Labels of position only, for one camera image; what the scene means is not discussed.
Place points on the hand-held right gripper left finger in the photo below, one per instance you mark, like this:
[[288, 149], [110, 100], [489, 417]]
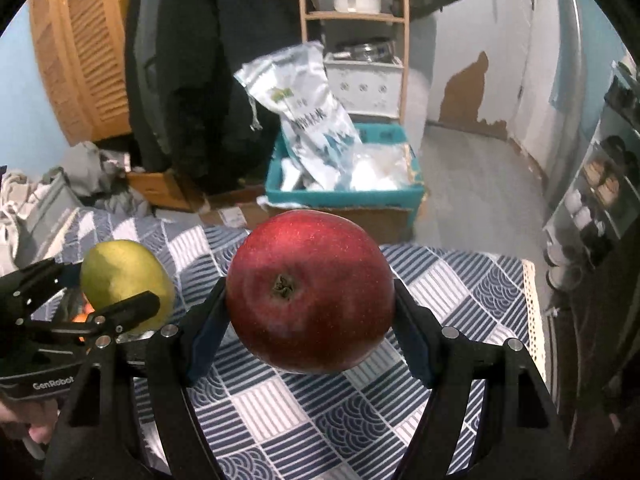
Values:
[[207, 345]]

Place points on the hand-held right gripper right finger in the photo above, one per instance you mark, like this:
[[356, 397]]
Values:
[[415, 345]]

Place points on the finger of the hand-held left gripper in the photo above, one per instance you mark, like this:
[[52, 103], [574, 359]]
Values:
[[35, 280], [125, 310]]

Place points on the yellow-green pear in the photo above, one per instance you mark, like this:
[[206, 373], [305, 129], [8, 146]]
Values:
[[125, 275]]

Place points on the red apple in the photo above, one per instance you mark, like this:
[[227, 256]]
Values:
[[310, 285]]

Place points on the person's left hand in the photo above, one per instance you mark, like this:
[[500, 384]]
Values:
[[25, 420]]

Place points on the large orange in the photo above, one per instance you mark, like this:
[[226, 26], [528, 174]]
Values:
[[82, 317]]

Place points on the grey tote bag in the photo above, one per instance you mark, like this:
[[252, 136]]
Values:
[[45, 205]]

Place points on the blue white patterned tablecloth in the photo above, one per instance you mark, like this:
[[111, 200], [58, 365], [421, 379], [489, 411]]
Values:
[[310, 410]]

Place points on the wooden crate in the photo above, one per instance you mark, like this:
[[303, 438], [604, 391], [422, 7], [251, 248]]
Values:
[[160, 187]]

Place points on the grey clothes pile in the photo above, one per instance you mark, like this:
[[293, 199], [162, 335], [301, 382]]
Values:
[[95, 165]]

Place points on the brown cardboard box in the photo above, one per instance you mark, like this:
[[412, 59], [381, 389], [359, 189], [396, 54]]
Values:
[[380, 220]]

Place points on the flat cardboard box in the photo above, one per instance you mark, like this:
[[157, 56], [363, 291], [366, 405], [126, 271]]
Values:
[[230, 215]]

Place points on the teal box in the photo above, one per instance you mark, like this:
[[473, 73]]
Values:
[[345, 197]]

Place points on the clear plastic bag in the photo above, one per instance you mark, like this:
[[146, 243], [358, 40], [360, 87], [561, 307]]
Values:
[[380, 167]]

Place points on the wooden louvered cabinet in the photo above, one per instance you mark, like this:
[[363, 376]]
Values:
[[75, 50]]

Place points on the group of shoes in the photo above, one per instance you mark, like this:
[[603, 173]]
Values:
[[600, 180]]

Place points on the white rice bag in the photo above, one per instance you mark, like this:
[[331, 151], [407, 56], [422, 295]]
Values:
[[305, 110]]

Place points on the black coat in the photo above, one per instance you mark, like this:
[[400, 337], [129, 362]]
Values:
[[200, 60]]

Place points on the white storage box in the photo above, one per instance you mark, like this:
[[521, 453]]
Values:
[[362, 82]]

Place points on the grey coat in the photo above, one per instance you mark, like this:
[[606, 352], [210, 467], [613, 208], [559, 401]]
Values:
[[147, 35]]

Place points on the metal pot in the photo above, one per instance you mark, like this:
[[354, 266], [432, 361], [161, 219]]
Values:
[[367, 51]]

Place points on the metal shoe rack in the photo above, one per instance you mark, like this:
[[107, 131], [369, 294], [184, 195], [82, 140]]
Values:
[[622, 110]]

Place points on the silver metal column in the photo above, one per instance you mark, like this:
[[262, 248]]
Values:
[[570, 60]]

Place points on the wooden shelf rack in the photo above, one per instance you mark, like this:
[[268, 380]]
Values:
[[355, 16]]

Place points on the white door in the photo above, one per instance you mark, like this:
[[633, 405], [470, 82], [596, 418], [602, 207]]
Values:
[[540, 35]]

